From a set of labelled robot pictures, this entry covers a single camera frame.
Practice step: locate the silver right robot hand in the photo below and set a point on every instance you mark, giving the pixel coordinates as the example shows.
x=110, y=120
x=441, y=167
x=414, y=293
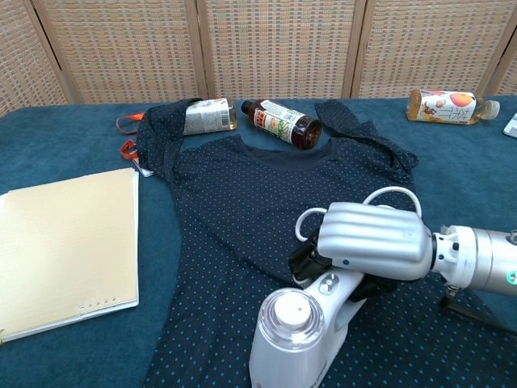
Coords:
x=375, y=238

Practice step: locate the white handheld steam iron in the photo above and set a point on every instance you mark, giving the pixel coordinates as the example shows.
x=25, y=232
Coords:
x=291, y=355

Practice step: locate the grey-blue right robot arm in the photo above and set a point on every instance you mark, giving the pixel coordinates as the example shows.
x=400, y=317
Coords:
x=480, y=258

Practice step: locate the dark blue polka dot shirt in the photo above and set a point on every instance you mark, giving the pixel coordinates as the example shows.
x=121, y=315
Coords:
x=226, y=202

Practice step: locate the peach tea bottle white cap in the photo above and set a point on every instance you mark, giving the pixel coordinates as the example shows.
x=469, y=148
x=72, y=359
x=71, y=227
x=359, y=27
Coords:
x=444, y=107

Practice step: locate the dark brown drink bottle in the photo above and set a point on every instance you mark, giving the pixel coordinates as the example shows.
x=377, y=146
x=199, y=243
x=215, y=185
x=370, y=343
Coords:
x=282, y=121

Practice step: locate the clear plastic blister package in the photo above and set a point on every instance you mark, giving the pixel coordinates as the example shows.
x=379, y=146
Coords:
x=511, y=127

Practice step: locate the yellow tea bottle white label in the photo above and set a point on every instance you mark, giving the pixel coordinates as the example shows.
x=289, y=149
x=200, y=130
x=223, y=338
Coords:
x=208, y=117

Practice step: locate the woven bamboo folding screen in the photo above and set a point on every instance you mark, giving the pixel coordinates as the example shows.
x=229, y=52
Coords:
x=278, y=48

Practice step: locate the cream paper folder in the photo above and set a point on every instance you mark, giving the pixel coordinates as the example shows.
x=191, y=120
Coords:
x=68, y=242

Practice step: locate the teal blue table cloth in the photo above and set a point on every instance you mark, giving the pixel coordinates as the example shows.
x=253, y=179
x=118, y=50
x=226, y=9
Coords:
x=60, y=141

